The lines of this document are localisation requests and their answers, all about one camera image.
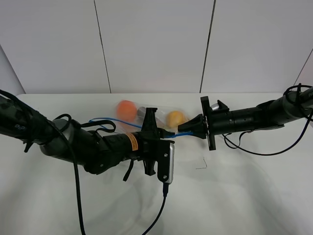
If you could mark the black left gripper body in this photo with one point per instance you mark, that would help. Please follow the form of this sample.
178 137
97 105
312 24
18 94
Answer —
149 135

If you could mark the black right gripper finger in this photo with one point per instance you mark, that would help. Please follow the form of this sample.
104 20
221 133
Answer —
199 133
193 125

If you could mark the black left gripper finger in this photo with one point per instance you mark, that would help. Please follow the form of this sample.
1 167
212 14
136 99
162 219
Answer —
164 134

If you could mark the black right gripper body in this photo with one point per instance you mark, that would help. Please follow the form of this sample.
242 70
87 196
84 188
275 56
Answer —
216 122

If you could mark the clear zip bag blue zipper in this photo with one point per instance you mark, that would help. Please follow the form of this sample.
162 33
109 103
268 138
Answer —
162 111

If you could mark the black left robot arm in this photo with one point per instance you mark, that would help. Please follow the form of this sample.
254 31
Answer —
93 145

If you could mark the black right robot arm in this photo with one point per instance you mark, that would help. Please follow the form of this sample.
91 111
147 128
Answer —
296 103

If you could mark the yellow lemon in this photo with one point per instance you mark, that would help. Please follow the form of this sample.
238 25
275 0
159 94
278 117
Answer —
175 118

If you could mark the purple eggplant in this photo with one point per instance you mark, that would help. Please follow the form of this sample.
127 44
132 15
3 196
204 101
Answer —
141 112

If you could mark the orange fruit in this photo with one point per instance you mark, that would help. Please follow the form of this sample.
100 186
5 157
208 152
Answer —
126 110

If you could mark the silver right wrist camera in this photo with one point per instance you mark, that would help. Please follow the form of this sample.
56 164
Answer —
215 107

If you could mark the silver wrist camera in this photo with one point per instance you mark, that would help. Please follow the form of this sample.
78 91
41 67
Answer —
215 107
165 161

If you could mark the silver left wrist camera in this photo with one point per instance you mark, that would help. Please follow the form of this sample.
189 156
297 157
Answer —
165 161

